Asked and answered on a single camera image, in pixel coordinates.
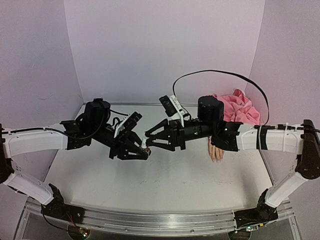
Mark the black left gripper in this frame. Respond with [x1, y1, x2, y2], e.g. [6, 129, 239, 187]
[91, 123, 152, 160]

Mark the white nail polish cap brush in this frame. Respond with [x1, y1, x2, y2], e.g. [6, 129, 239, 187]
[141, 137, 147, 149]

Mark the pink nail polish bottle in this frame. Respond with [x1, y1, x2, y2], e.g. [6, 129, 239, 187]
[142, 147, 152, 156]

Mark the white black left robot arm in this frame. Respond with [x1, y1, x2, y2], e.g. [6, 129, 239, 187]
[0, 98, 151, 224]

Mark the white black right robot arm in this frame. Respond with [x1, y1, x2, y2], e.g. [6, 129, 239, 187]
[141, 95, 320, 230]

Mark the mannequin hand with long nails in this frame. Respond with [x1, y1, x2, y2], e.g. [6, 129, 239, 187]
[208, 136, 225, 163]

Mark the pink zip hoodie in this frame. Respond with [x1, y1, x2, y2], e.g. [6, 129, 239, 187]
[213, 89, 261, 125]

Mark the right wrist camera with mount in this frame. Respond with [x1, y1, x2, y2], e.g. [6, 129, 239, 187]
[159, 95, 190, 128]

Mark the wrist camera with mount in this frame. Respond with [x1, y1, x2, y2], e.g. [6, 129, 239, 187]
[114, 111, 143, 138]
[159, 95, 190, 128]

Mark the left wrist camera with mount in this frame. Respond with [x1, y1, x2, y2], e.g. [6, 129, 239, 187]
[114, 111, 143, 138]

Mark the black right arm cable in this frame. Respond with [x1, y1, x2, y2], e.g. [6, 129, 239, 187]
[172, 69, 270, 126]

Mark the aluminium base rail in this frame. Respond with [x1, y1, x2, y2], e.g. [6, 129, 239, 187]
[14, 199, 301, 240]

